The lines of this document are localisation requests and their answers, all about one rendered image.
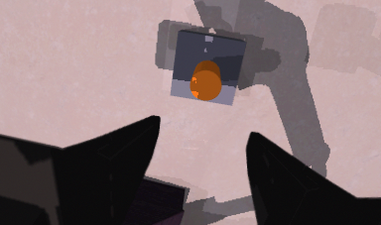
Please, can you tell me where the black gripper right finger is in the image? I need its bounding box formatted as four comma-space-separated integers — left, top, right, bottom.
246, 132, 381, 225

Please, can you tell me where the orange cylinder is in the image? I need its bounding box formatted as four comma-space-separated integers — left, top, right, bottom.
190, 60, 221, 101

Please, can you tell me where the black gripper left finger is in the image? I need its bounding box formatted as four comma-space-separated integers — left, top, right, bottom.
0, 115, 161, 225

